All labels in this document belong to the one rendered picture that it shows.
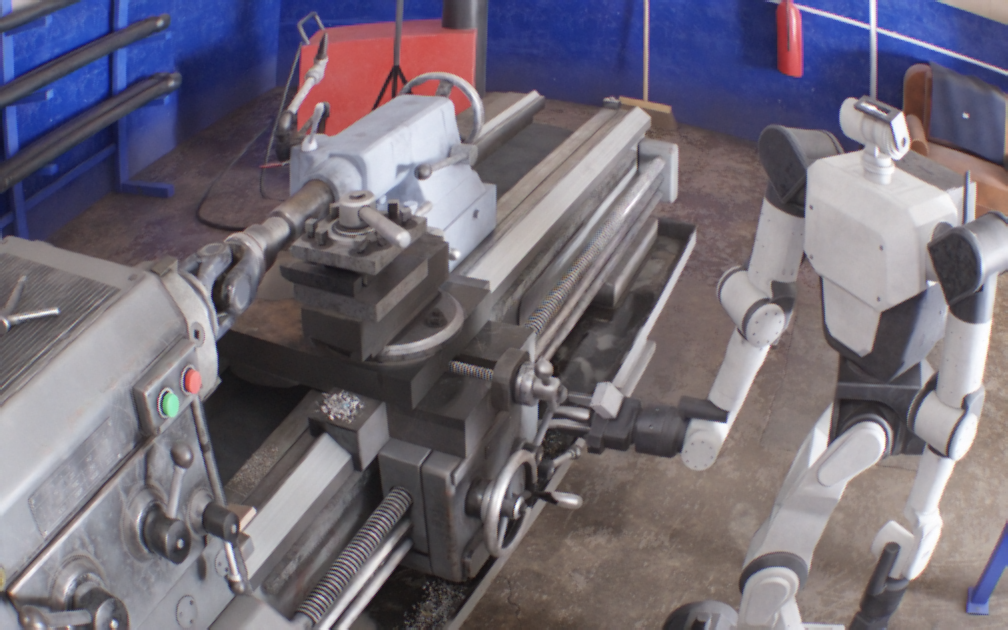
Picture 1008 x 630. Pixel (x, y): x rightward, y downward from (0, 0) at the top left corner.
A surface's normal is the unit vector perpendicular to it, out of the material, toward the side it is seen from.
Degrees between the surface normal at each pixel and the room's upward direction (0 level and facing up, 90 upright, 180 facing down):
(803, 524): 90
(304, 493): 36
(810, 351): 0
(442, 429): 90
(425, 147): 76
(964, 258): 94
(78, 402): 45
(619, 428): 28
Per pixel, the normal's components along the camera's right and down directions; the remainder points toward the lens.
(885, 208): -0.67, -0.43
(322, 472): 0.56, -0.60
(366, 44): -0.02, 0.48
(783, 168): -0.83, 0.13
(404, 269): 0.02, -0.88
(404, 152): 0.93, 0.12
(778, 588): -0.31, 0.46
